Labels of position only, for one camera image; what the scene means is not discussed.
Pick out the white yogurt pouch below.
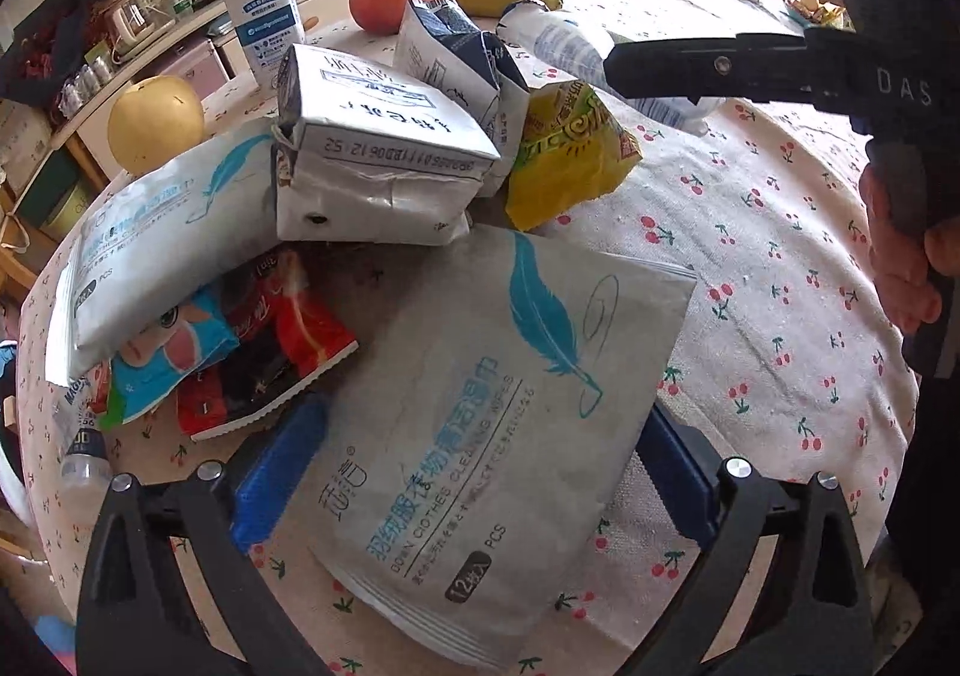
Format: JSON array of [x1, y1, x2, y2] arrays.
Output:
[[496, 0, 724, 134]]

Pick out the yellow pear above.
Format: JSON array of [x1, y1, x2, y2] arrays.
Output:
[[107, 74, 205, 177]]

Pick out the red black snack wrapper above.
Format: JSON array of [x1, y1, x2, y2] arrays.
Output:
[[176, 245, 358, 442]]

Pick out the grey wipes packet feather print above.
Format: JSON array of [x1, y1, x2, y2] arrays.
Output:
[[308, 226, 695, 669]]

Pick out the cherry print tablecloth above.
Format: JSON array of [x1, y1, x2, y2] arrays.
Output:
[[16, 0, 918, 674]]

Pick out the white milk carton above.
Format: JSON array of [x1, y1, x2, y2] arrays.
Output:
[[274, 43, 500, 247]]

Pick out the dark wrapped flower bouquet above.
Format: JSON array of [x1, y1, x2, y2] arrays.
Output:
[[2, 0, 88, 109]]

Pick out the white milk bottle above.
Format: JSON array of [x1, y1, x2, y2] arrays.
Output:
[[223, 0, 306, 89]]

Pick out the small clear plastic bottle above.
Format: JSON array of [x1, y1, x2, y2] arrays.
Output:
[[60, 427, 114, 527]]

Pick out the cartoon face snack packet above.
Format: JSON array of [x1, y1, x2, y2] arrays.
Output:
[[99, 286, 239, 430]]

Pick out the person's right hand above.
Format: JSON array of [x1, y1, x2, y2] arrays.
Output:
[[859, 166, 960, 334]]

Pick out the blue white bag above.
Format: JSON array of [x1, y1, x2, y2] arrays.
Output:
[[392, 0, 529, 198]]

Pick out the white electric kettle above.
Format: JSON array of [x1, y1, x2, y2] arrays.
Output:
[[106, 0, 156, 56]]

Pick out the green waste bin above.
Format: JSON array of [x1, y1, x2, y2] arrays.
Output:
[[41, 178, 96, 242]]

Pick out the yellow snack wrapper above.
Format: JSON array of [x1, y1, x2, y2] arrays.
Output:
[[505, 79, 641, 232]]

